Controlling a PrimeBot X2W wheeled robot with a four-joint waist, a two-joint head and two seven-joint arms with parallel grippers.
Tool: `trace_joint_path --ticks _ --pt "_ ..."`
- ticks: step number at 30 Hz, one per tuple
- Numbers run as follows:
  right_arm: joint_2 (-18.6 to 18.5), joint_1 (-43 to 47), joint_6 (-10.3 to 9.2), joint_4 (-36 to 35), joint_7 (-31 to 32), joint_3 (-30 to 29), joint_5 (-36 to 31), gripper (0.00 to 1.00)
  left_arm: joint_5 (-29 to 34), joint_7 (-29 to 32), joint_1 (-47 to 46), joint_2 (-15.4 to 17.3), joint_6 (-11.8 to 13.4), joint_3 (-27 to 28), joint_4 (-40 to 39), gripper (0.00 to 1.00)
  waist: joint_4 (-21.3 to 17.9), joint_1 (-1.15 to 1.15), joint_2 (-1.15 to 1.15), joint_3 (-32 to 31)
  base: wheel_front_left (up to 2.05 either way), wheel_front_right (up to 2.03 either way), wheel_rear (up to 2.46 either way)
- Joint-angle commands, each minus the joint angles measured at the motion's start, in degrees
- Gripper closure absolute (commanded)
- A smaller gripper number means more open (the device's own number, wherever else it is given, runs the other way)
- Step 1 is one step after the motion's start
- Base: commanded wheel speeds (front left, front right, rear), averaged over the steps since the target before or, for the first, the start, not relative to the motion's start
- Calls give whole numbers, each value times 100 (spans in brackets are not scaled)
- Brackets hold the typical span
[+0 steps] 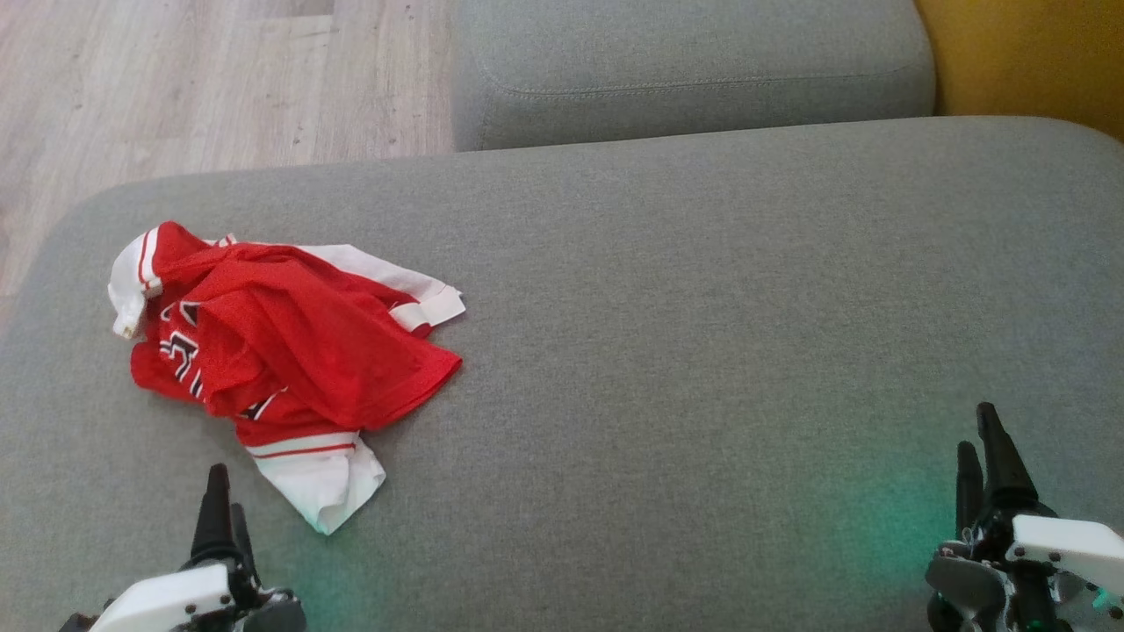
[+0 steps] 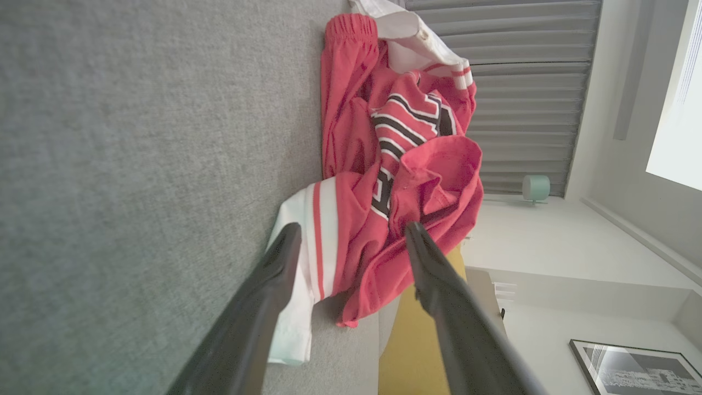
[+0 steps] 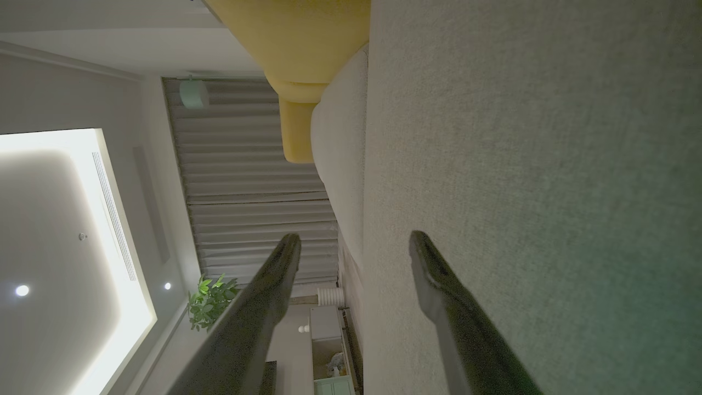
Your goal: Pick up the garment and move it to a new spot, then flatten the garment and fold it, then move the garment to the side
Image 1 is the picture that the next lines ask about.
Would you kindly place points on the grey fabric sofa cushion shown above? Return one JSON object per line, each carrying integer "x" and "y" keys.
{"x": 685, "y": 61}

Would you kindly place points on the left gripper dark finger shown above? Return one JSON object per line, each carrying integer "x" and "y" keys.
{"x": 215, "y": 518}
{"x": 243, "y": 549}

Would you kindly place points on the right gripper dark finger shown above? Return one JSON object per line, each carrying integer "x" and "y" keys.
{"x": 969, "y": 491}
{"x": 1005, "y": 474}

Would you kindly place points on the red white jersey shirt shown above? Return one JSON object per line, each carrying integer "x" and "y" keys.
{"x": 320, "y": 478}

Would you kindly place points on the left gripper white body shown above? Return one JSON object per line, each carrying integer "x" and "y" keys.
{"x": 167, "y": 601}

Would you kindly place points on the grey fabric sofa seat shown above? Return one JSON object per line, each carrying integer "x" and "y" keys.
{"x": 702, "y": 351}

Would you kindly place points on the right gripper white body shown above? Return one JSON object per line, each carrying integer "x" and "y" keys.
{"x": 1062, "y": 544}

